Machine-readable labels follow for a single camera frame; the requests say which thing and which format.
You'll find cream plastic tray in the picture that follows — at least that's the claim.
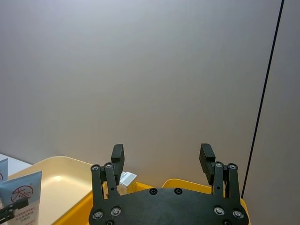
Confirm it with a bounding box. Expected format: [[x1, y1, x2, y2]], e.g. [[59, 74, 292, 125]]
[[8, 156, 94, 225]]

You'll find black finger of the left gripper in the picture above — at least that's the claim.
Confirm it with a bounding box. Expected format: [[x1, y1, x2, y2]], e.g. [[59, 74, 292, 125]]
[[0, 198, 30, 221]]

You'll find small white box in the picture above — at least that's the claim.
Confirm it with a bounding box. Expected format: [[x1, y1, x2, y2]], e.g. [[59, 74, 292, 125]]
[[118, 172, 137, 195]]

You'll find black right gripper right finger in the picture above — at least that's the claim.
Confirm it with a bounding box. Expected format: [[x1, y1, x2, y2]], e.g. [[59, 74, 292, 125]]
[[199, 143, 241, 204]]

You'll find yellow plastic bin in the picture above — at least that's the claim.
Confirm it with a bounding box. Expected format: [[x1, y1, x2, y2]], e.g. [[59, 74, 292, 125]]
[[53, 181, 154, 225], [161, 178, 253, 225]]

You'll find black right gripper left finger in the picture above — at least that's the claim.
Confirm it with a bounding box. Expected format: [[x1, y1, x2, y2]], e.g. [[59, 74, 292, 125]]
[[91, 144, 125, 207]]

